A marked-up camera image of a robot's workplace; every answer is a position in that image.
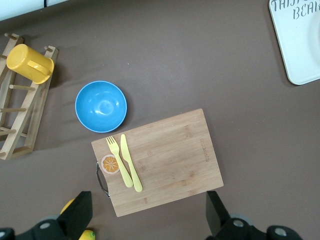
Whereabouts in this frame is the orange slice sticker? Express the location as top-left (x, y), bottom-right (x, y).
top-left (100, 154), bottom-right (120, 175)

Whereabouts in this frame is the yellow mug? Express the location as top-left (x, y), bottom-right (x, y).
top-left (6, 43), bottom-right (55, 85)

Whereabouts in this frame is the metal cutting board handle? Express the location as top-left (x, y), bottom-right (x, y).
top-left (96, 161), bottom-right (111, 198)

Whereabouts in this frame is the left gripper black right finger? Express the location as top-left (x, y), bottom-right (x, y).
top-left (205, 191), bottom-right (305, 240)

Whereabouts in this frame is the yellow plastic fork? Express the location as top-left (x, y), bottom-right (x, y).
top-left (105, 135), bottom-right (134, 188)

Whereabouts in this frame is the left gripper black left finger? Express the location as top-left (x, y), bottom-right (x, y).
top-left (0, 191), bottom-right (94, 240)

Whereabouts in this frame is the cream bear print tray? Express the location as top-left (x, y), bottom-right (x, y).
top-left (268, 0), bottom-right (320, 86)

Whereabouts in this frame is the bamboo cutting board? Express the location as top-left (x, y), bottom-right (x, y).
top-left (90, 108), bottom-right (224, 218)

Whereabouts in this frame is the blue bowl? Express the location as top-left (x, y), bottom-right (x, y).
top-left (74, 80), bottom-right (128, 133)

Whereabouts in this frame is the yellow lemon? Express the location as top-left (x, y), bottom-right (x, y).
top-left (59, 198), bottom-right (76, 215)
top-left (78, 229), bottom-right (96, 240)

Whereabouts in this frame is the wooden mug rack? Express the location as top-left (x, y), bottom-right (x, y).
top-left (0, 32), bottom-right (60, 161)

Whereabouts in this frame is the yellow plastic knife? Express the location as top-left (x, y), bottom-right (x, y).
top-left (119, 133), bottom-right (144, 193)

